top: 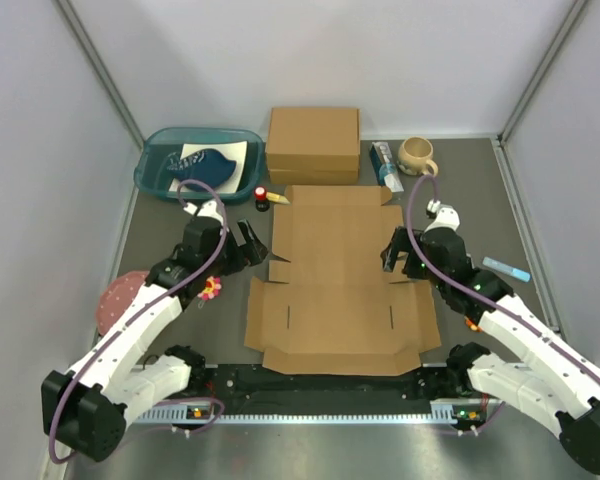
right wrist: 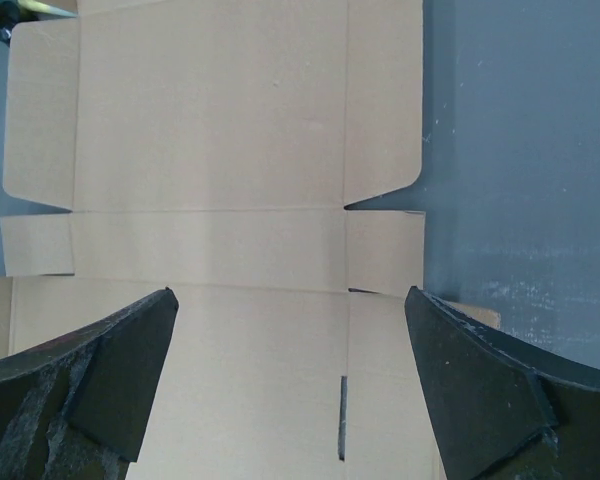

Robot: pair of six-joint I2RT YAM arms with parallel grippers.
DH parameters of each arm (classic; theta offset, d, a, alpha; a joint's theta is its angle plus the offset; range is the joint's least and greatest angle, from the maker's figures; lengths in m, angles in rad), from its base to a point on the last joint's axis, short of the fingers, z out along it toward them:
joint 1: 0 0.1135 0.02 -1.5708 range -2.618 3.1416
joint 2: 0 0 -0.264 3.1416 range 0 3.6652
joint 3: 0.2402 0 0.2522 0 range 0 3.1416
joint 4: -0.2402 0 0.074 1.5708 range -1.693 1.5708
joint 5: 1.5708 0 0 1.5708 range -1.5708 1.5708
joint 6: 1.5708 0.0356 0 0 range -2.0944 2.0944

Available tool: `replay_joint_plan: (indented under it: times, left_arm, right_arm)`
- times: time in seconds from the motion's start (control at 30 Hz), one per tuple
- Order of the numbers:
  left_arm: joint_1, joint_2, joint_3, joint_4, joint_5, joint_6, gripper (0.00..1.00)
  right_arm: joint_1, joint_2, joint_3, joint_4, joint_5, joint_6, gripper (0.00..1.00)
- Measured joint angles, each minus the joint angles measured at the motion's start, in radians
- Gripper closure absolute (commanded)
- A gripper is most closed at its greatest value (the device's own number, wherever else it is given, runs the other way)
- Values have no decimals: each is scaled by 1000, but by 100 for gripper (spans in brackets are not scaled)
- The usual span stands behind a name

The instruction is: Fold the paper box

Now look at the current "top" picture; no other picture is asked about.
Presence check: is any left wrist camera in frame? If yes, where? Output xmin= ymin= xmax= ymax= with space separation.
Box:
xmin=183 ymin=200 xmax=227 ymax=229

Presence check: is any beige ceramic mug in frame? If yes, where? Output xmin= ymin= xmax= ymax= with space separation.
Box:
xmin=398 ymin=137 xmax=439 ymax=177

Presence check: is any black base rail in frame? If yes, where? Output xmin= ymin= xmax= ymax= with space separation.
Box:
xmin=184 ymin=364 xmax=468 ymax=415

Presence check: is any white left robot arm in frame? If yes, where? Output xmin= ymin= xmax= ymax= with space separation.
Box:
xmin=41 ymin=214 xmax=268 ymax=464

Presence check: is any pink dotted plate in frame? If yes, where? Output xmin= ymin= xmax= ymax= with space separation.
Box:
xmin=95 ymin=271 xmax=148 ymax=336

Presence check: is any orange flower toy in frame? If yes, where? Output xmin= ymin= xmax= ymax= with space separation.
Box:
xmin=465 ymin=317 xmax=482 ymax=332

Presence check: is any white paper sheet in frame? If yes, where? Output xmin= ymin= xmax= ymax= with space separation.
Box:
xmin=166 ymin=141 xmax=248 ymax=194

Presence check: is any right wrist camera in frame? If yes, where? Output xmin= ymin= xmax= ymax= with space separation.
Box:
xmin=425 ymin=199 xmax=460 ymax=232

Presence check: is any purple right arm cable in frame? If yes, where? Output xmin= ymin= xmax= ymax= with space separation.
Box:
xmin=402 ymin=174 xmax=600 ymax=406

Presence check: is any blue toothbrush package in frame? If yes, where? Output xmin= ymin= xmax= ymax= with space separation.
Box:
xmin=369 ymin=141 xmax=404 ymax=196

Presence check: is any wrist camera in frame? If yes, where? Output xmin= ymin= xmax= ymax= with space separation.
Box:
xmin=425 ymin=199 xmax=460 ymax=232
xmin=183 ymin=200 xmax=227 ymax=229

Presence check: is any teal plastic bin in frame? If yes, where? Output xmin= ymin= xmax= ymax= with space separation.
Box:
xmin=134 ymin=127 xmax=265 ymax=205

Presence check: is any brown cardboard box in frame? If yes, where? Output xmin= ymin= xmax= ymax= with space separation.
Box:
xmin=244 ymin=185 xmax=441 ymax=376

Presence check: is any red black stamp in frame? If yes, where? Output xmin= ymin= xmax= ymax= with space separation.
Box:
xmin=254 ymin=186 xmax=270 ymax=212

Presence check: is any grey slotted cable duct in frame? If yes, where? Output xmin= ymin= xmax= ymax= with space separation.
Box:
xmin=135 ymin=403 xmax=479 ymax=426

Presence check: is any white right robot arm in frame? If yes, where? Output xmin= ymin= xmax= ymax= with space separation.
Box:
xmin=381 ymin=226 xmax=600 ymax=475

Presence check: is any pink flower toy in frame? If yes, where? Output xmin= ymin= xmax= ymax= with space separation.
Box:
xmin=197 ymin=276 xmax=222 ymax=302

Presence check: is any upper folded cardboard box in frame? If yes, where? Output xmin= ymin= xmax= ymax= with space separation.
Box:
xmin=266 ymin=107 xmax=360 ymax=172

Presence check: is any yellow glue stick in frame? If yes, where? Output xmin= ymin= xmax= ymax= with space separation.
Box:
xmin=266 ymin=192 xmax=291 ymax=205

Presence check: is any dark blue fish plate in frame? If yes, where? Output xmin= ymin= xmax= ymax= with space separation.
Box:
xmin=166 ymin=148 xmax=237 ymax=188

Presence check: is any light blue marker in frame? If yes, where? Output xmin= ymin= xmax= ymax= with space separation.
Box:
xmin=483 ymin=257 xmax=531 ymax=283

